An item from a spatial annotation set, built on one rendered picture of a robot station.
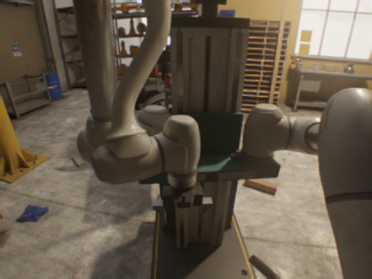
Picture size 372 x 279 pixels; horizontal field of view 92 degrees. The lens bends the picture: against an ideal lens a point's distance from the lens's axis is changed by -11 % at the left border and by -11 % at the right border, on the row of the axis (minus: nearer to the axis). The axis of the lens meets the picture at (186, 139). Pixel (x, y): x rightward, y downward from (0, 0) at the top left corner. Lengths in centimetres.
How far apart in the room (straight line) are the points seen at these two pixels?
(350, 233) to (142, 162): 40
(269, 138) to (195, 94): 40
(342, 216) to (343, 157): 8
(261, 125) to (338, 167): 58
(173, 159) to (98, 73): 35
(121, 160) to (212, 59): 67
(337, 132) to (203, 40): 75
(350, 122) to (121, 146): 43
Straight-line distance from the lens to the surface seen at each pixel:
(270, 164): 98
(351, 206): 31
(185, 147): 51
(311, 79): 611
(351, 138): 33
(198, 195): 65
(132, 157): 47
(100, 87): 68
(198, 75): 98
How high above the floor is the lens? 168
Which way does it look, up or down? 27 degrees down
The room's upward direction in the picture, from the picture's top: straight up
